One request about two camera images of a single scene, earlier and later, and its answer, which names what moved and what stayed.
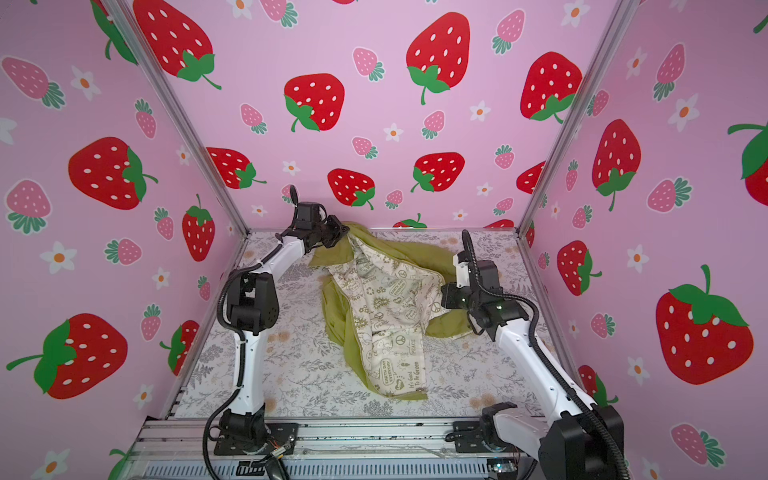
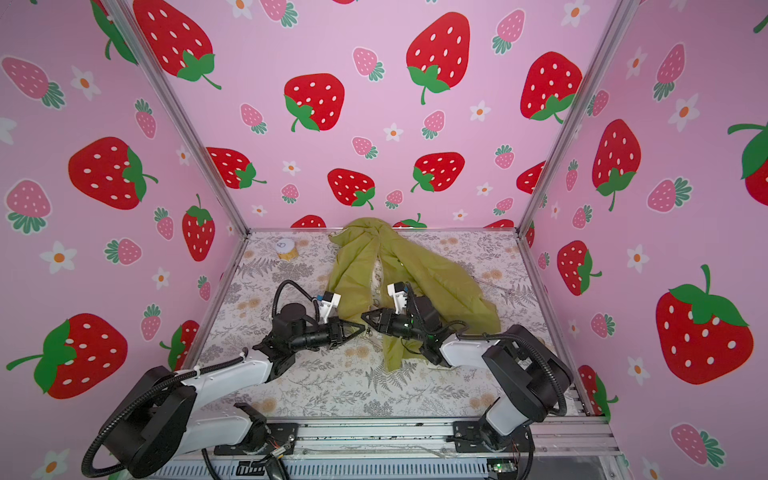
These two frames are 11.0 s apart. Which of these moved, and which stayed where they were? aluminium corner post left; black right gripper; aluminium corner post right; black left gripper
Moved: black left gripper; black right gripper
Stayed: aluminium corner post left; aluminium corner post right
